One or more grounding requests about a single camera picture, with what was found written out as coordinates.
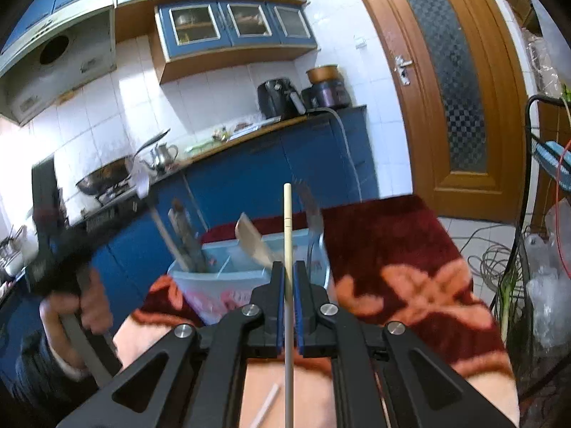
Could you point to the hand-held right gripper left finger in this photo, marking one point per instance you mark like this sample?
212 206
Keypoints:
279 303

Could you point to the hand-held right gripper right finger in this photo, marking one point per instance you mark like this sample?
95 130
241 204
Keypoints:
299 303

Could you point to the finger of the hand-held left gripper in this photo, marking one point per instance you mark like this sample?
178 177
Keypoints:
107 223

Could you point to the light blue utensil box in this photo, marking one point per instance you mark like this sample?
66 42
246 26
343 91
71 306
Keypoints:
232 285

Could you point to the large steel fork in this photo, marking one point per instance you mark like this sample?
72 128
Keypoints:
254 240

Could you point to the steel table knife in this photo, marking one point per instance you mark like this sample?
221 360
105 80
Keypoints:
187 240

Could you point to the person's left forearm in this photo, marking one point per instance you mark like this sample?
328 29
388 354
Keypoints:
44 365

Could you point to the person's left hand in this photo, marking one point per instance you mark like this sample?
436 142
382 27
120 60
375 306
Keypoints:
89 303

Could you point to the white cooking pot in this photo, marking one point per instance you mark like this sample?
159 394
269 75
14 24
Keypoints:
11 254

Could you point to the black wok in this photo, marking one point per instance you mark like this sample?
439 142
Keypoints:
107 178

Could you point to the steel kettle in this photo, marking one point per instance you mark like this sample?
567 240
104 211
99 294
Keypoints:
163 156

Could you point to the printed red orange blanket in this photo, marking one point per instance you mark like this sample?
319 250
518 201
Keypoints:
401 254

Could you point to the blue lower kitchen cabinets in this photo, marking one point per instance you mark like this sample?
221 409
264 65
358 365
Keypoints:
250 174

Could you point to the grey range hood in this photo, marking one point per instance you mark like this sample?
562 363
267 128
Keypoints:
58 62

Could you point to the black air fryer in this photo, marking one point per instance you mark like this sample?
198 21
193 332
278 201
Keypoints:
276 98

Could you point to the dark rice cooker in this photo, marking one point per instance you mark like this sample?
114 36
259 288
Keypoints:
328 93

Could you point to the clear plastic bags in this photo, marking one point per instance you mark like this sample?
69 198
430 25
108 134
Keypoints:
546 285

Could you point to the wooden door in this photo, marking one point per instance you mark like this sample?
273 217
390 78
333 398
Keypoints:
446 76

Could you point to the blue cardboard box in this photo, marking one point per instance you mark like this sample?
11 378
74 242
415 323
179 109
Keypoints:
553 160

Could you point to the glass door wall cabinet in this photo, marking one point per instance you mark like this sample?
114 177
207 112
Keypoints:
236 22

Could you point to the white wall switch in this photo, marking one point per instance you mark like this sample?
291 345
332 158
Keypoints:
360 43

